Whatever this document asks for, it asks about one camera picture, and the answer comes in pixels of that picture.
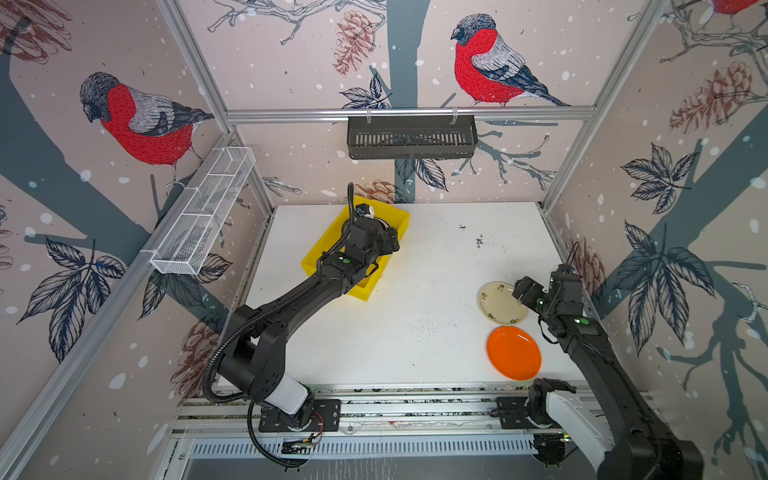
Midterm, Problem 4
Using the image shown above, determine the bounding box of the yellow plastic bin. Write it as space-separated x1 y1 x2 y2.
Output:
301 195 410 301

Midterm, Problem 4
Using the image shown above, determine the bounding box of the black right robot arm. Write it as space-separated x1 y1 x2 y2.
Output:
513 264 704 479

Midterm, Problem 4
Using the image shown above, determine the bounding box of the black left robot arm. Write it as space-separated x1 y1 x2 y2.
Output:
201 213 399 428

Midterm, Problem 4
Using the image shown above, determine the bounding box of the cream plate under right gripper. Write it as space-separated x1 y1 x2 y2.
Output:
477 281 529 326

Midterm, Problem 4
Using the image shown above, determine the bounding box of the orange plate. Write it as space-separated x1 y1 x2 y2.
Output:
486 326 542 381

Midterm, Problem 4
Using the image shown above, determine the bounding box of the black hanging basket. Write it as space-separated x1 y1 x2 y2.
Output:
347 115 478 160

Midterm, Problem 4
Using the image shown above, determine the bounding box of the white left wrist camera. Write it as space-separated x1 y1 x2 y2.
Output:
354 203 375 219

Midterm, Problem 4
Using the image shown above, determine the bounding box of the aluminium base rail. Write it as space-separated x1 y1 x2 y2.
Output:
171 384 577 460

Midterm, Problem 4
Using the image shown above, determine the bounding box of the white wire mesh basket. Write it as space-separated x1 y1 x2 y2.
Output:
150 146 255 276

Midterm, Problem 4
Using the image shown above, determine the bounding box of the aluminium frame post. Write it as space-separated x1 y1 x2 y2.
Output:
540 0 669 215

